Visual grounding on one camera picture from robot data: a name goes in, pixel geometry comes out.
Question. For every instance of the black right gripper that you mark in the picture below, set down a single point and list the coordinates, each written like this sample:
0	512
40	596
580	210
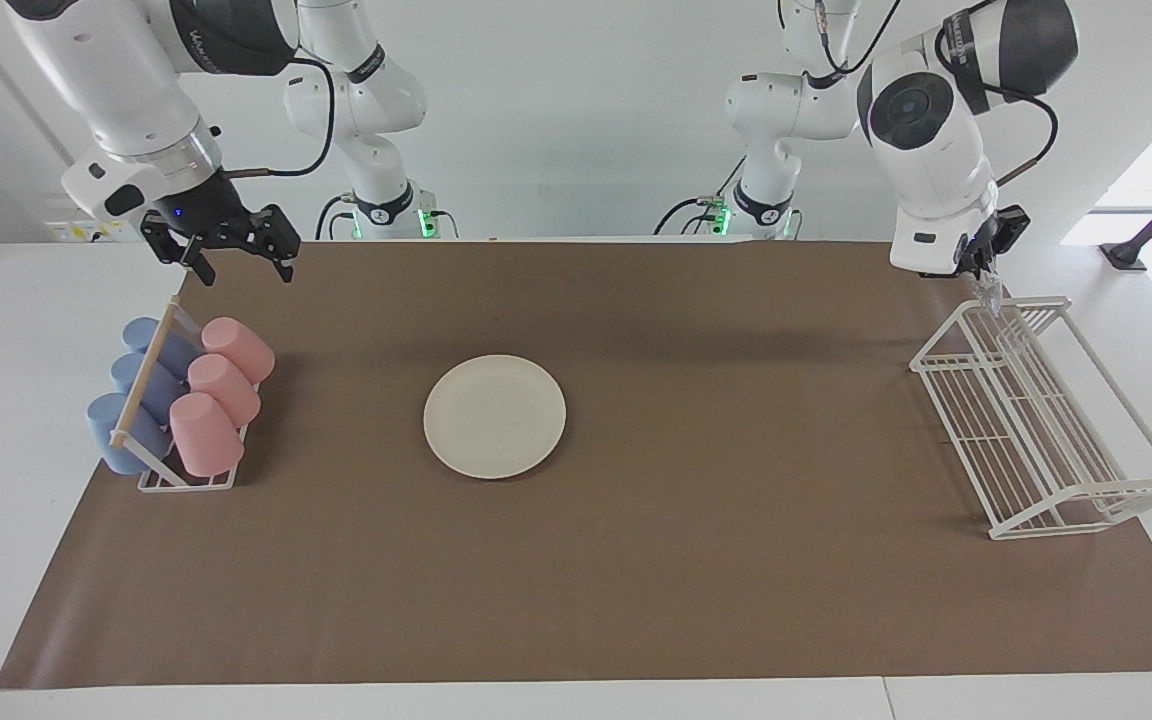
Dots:
204	210

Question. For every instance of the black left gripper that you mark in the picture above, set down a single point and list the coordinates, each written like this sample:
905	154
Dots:
1008	230

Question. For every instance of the clear crinkled plastic bag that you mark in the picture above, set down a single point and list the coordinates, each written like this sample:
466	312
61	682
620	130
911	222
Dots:
991	295

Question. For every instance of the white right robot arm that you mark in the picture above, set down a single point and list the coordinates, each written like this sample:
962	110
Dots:
106	70

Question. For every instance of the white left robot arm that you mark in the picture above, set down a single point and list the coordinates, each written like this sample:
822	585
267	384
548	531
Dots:
936	170

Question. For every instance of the cream round plate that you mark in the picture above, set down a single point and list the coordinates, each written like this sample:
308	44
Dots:
494	417

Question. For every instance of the pink plastic cup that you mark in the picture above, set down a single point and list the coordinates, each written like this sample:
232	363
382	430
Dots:
204	435
224	388
241	348

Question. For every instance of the blue plastic cup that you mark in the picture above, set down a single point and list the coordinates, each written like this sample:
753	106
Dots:
164	390
181	352
101	430

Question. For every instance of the brown table mat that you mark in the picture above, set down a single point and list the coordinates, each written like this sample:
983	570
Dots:
686	560

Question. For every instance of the white wall socket box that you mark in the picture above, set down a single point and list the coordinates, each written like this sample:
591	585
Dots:
71	230

